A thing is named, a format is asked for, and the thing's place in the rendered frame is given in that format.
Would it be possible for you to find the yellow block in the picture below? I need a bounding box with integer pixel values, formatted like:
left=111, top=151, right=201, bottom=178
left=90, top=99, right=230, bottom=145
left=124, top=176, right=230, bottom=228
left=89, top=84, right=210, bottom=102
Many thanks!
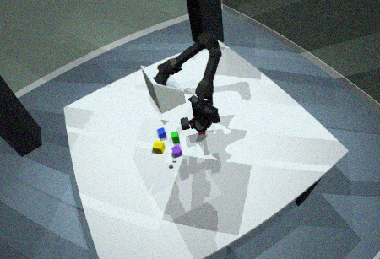
left=152, top=141, right=165, bottom=154

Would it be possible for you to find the purple block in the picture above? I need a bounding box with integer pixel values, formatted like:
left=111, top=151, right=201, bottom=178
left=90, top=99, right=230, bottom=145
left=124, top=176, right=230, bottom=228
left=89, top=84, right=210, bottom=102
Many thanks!
left=171, top=145, right=183, bottom=158

